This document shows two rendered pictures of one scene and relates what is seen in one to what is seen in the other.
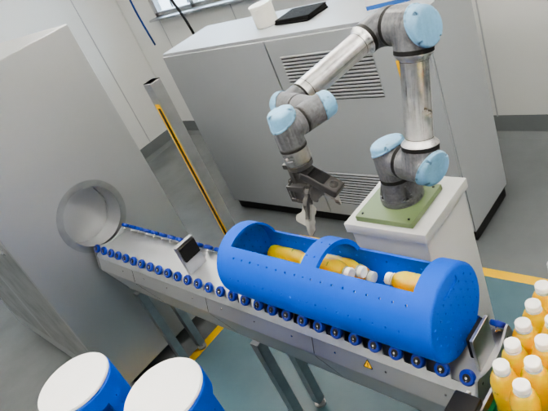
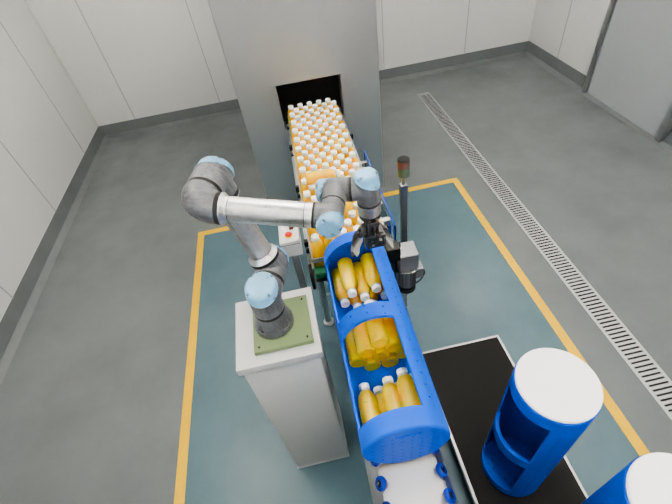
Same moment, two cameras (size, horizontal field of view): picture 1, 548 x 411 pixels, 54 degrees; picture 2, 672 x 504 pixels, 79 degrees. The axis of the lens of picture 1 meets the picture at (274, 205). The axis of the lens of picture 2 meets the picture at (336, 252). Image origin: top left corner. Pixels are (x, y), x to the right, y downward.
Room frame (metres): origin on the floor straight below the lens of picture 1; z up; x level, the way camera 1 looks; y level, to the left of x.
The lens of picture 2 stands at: (2.20, 0.34, 2.44)
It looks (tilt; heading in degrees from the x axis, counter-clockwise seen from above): 45 degrees down; 214
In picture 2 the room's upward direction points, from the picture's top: 10 degrees counter-clockwise
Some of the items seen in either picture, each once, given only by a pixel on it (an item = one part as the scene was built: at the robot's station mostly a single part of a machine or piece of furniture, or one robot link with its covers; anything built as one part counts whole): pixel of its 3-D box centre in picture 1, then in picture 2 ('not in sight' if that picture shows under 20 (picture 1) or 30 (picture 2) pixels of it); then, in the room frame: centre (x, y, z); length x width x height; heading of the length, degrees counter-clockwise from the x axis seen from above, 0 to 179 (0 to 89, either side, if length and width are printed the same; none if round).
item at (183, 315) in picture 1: (180, 312); not in sight; (2.70, 0.79, 0.31); 0.06 x 0.06 x 0.63; 36
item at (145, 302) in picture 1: (164, 329); not in sight; (2.62, 0.90, 0.31); 0.06 x 0.06 x 0.63; 36
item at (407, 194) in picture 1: (399, 184); (271, 315); (1.57, -0.42, 1.22); 0.15 x 0.15 x 0.10
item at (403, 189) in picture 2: not in sight; (403, 254); (0.50, -0.30, 0.55); 0.04 x 0.04 x 1.10; 36
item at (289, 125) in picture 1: (287, 128); (366, 187); (1.31, -0.11, 1.69); 0.09 x 0.08 x 0.11; 112
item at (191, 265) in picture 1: (191, 254); not in sight; (2.10, 0.43, 1.00); 0.10 x 0.04 x 0.15; 126
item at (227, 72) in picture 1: (322, 121); not in sight; (3.50, -0.55, 0.72); 2.15 x 0.54 x 1.45; 38
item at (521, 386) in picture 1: (521, 385); not in sight; (0.79, -0.34, 1.09); 0.04 x 0.04 x 0.02
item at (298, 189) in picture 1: (304, 179); (371, 227); (1.31, -0.11, 1.53); 0.09 x 0.08 x 0.12; 38
